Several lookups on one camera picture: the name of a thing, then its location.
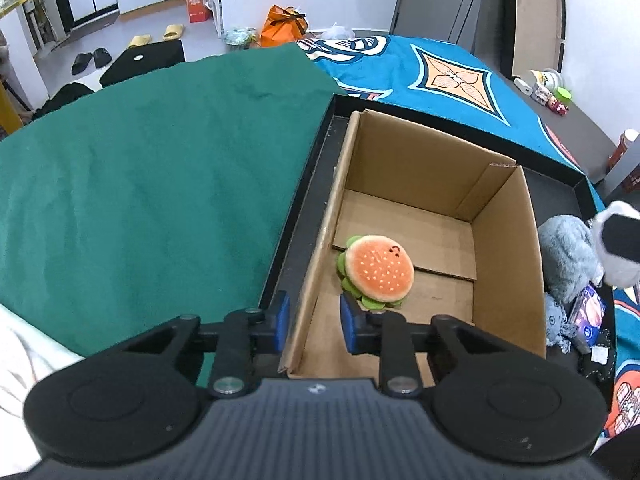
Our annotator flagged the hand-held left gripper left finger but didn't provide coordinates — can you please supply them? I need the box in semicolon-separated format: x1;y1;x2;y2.
117;290;292;397

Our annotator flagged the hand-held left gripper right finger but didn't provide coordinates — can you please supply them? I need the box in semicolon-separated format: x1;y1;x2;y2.
339;294;546;396

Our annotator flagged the burger plush toy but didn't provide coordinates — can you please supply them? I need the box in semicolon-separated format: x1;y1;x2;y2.
336;234;415;311

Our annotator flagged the black shallow tray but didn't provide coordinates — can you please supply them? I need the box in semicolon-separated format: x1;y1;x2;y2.
259;94;618;411

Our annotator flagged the cardboard box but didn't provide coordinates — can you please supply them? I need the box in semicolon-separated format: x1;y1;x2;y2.
279;109;547;381

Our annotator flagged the denim heart cushion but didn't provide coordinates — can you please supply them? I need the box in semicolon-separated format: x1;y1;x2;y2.
544;292;576;356

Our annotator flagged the grey plush toy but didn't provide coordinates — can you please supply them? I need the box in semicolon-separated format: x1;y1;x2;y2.
537;215;608;306

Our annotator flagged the blue tissue pack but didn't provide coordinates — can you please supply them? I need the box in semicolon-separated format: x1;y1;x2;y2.
570;284;607;353

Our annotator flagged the green cloth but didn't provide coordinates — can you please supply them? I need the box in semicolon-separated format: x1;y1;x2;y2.
0;42;341;391

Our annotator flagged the white cloth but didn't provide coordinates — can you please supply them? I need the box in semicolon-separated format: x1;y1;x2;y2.
0;305;86;476

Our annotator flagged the blue printed blanket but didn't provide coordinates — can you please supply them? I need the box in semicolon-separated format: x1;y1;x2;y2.
295;34;640;441

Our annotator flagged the white and black plush toy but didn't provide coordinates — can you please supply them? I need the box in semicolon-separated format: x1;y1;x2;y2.
586;201;640;288

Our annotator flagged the clear plastic bag with greens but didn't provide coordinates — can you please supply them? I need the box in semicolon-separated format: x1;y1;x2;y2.
222;27;261;50

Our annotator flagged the orange bag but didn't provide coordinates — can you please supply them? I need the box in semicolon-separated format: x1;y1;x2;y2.
260;5;307;50

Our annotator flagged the white plastic bag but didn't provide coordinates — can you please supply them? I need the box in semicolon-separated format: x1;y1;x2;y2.
320;22;356;41

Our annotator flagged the black case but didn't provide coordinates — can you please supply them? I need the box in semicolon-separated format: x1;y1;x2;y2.
99;39;186;88

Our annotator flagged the row of small figurines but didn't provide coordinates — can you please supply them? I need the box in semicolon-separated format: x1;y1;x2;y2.
534;85;571;117

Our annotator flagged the dark cloth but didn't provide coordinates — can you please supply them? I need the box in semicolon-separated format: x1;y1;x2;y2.
32;82;96;118

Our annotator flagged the white cup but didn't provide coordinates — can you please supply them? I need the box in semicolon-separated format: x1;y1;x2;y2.
530;69;563;92

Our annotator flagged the orange carton box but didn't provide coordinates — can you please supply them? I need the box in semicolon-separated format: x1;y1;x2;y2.
182;0;213;24

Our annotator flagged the red can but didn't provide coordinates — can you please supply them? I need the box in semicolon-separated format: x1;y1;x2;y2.
607;129;640;173

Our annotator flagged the grey cabinet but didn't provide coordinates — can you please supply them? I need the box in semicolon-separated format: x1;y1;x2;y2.
390;0;506;53

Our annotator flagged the yellow metal rack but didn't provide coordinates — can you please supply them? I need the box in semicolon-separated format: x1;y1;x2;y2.
0;0;46;136

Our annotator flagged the black framed cardboard board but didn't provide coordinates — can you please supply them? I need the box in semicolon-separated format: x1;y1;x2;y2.
502;0;566;78

